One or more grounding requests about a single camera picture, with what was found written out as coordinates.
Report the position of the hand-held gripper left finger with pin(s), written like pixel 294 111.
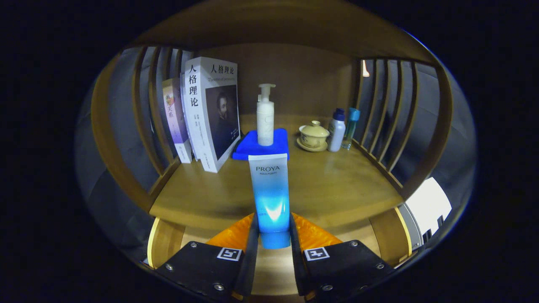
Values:
pixel 248 269

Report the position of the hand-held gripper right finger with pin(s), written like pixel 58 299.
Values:
pixel 297 269

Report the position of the blue cleanser tube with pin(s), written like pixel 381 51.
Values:
pixel 269 189

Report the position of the wooden countertop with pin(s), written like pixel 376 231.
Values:
pixel 337 185

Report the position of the grey metal filing cabinet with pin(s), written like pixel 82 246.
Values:
pixel 425 206

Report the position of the brown wooden cabinet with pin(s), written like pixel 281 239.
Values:
pixel 303 80

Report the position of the blue folded cloth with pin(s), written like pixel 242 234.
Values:
pixel 248 147

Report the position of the beige saucer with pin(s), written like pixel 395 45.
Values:
pixel 312 148

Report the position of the beige lidded teacup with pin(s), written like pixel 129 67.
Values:
pixel 313 134

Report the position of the white bottle dark blue cap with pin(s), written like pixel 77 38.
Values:
pixel 336 132

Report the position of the white pump bottle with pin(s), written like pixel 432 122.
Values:
pixel 265 122

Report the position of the thin white book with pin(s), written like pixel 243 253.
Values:
pixel 190 126

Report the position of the thick white portrait book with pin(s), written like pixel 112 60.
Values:
pixel 219 118

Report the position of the teal clear bottle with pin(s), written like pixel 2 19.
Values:
pixel 351 122

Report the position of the purple book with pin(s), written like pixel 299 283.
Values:
pixel 174 118

